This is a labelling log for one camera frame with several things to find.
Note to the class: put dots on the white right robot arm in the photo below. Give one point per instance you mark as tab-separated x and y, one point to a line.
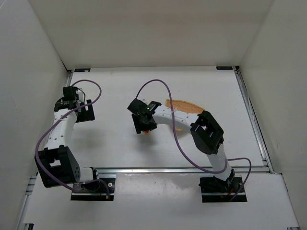
205	130

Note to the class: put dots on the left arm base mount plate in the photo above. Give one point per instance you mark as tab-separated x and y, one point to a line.
95	191

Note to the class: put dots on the woven bamboo fruit basket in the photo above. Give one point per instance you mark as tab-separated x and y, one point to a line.
186	107

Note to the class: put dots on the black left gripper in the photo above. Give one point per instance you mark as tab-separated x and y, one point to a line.
86	112

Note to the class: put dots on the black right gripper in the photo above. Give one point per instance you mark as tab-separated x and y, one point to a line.
140	125

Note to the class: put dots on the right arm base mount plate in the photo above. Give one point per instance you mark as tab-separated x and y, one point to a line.
211	192

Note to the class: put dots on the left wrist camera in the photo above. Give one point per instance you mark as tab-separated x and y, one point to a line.
81	94

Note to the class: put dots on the black left corner bracket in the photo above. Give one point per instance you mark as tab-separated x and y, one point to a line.
82	70

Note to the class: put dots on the black right corner bracket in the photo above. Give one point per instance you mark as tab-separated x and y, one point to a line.
224	67

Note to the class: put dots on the front aluminium frame rail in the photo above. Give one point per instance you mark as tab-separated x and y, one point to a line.
100	170

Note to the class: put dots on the black corner bracket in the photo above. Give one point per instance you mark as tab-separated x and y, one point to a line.
224	67
82	70

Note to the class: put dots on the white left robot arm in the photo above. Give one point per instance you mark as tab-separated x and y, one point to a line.
56	158

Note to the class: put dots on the aluminium frame rail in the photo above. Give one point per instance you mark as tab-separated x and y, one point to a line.
100	170
21	224
254	123

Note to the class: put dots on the right aluminium frame rail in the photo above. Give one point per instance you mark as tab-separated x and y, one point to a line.
254	123

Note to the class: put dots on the left aluminium frame rail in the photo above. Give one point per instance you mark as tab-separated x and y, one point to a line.
21	224

